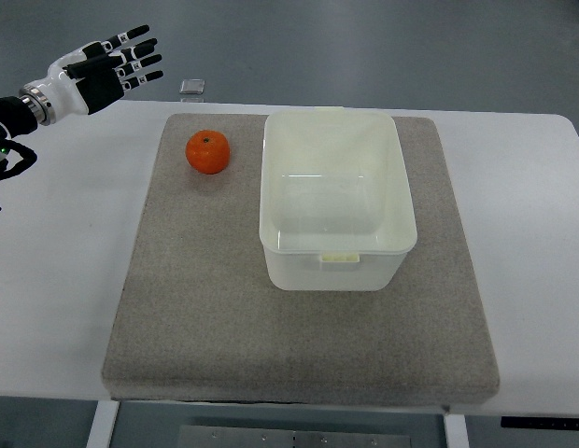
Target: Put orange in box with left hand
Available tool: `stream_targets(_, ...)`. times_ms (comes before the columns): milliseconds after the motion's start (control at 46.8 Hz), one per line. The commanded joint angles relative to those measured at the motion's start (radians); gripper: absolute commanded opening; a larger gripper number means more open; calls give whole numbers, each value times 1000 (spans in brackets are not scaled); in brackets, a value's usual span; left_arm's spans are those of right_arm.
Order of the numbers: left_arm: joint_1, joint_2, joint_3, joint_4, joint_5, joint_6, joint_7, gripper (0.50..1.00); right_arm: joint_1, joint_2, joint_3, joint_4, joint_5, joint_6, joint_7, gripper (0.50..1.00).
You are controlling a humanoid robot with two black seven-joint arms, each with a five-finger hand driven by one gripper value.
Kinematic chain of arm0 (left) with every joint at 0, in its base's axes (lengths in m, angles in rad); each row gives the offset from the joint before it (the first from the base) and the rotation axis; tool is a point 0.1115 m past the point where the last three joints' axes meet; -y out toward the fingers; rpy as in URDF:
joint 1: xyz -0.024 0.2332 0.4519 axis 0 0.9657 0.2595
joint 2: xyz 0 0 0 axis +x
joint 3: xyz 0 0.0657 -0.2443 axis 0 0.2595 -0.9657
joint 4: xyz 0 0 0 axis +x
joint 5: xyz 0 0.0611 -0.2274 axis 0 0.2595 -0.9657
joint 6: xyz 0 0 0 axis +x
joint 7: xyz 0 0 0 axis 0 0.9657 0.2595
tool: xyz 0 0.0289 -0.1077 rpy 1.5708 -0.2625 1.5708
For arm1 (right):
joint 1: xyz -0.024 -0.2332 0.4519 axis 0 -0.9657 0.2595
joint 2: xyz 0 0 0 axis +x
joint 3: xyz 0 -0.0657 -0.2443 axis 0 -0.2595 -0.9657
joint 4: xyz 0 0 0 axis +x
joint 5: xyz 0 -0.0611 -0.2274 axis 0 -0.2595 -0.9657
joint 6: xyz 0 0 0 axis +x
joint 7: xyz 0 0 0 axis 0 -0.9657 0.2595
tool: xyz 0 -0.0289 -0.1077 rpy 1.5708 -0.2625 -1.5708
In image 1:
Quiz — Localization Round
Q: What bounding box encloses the grey felt mat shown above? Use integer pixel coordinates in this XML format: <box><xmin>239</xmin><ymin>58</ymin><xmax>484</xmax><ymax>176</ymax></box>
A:
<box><xmin>102</xmin><ymin>114</ymin><xmax>500</xmax><ymax>406</ymax></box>

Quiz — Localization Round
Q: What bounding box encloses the white left table leg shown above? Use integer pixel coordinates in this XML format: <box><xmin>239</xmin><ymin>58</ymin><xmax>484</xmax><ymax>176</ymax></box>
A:
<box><xmin>86</xmin><ymin>400</ymin><xmax>120</xmax><ymax>448</ymax></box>

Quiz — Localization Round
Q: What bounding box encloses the black table control panel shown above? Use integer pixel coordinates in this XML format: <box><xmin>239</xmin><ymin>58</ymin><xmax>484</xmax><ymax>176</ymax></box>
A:
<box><xmin>501</xmin><ymin>416</ymin><xmax>579</xmax><ymax>431</ymax></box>

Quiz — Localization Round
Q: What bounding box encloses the white table leg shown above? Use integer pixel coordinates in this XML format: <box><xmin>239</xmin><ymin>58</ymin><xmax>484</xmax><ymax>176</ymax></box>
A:
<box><xmin>444</xmin><ymin>407</ymin><xmax>470</xmax><ymax>448</ymax></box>
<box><xmin>86</xmin><ymin>400</ymin><xmax>120</xmax><ymax>448</ymax></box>

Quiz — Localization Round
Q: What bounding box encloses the white plastic box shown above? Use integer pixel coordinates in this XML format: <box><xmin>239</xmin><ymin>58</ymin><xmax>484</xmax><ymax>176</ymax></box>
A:
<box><xmin>259</xmin><ymin>108</ymin><xmax>417</xmax><ymax>291</ymax></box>

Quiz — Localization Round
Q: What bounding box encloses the white right table leg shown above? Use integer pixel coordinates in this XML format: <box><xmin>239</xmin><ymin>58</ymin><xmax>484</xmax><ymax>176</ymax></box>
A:
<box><xmin>444</xmin><ymin>407</ymin><xmax>470</xmax><ymax>448</ymax></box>

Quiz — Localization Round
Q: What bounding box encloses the orange fruit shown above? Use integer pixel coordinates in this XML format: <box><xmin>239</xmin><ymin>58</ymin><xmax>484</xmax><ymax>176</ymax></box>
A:
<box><xmin>185</xmin><ymin>130</ymin><xmax>231</xmax><ymax>175</ymax></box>

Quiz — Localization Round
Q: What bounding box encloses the small metal floor plate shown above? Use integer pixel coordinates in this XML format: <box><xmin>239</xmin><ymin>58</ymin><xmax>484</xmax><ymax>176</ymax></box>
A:
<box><xmin>179</xmin><ymin>78</ymin><xmax>205</xmax><ymax>95</ymax></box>

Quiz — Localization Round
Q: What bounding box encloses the grey metal base plate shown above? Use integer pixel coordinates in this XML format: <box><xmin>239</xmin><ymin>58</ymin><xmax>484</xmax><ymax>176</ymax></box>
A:
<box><xmin>177</xmin><ymin>426</ymin><xmax>412</xmax><ymax>448</ymax></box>

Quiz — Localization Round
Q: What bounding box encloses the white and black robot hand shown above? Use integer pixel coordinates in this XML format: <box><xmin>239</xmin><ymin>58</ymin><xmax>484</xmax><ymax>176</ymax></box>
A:
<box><xmin>20</xmin><ymin>24</ymin><xmax>163</xmax><ymax>126</ymax></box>

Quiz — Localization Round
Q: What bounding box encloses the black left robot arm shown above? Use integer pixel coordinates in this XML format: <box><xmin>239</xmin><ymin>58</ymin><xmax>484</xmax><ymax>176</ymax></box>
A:
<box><xmin>0</xmin><ymin>96</ymin><xmax>37</xmax><ymax>182</ymax></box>

